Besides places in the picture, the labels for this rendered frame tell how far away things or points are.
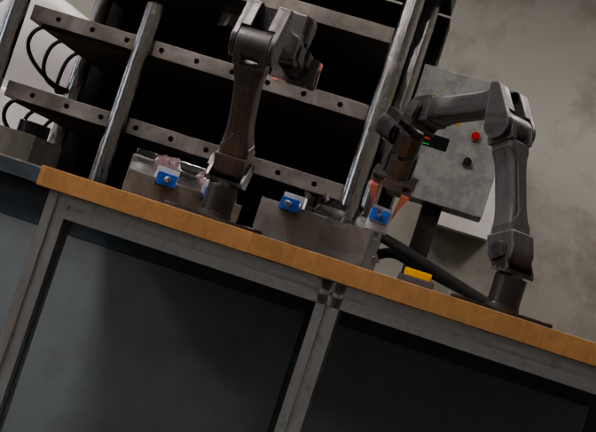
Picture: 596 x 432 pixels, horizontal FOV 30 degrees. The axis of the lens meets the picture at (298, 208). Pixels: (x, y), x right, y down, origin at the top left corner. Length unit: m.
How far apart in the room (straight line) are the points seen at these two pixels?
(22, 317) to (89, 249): 0.43
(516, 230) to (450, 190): 1.17
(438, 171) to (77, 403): 1.36
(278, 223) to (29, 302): 0.62
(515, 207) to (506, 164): 0.09
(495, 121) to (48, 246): 0.91
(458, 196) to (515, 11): 2.88
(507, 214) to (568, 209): 3.74
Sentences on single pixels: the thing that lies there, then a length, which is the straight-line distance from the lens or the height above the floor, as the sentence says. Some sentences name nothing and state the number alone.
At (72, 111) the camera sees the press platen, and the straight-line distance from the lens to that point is 3.50.
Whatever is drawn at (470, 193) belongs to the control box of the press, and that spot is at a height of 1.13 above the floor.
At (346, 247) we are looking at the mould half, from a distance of 2.47.
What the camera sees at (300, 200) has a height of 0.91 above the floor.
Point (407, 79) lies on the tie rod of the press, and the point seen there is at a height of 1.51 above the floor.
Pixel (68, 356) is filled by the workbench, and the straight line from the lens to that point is 2.57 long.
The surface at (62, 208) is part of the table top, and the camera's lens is 2.17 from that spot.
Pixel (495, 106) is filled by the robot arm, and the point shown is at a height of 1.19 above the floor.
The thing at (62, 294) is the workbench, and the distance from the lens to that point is 2.58.
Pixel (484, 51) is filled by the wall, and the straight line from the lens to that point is 6.06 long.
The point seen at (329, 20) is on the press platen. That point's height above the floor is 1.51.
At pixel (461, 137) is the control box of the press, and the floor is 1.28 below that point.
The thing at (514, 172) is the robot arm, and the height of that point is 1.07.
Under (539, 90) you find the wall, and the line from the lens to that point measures 6.03.
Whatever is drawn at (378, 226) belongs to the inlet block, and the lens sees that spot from 2.53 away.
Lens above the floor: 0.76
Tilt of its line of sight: 3 degrees up
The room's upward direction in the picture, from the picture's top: 18 degrees clockwise
